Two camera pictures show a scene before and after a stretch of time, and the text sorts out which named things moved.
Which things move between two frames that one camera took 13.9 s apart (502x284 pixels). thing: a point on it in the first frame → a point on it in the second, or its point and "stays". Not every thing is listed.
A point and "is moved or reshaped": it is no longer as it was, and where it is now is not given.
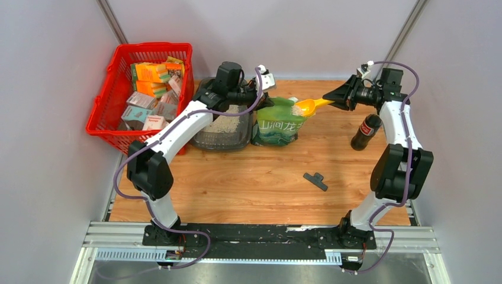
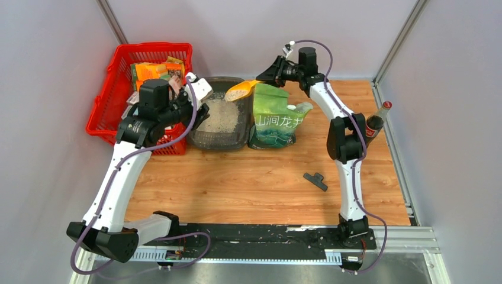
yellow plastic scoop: (307, 107) is moved or reshaped
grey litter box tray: (231, 129) stays
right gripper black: (343, 95) → (273, 75)
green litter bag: (276, 125) stays
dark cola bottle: (370, 126) stays
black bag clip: (316, 180) stays
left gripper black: (263, 102) → (201, 115)
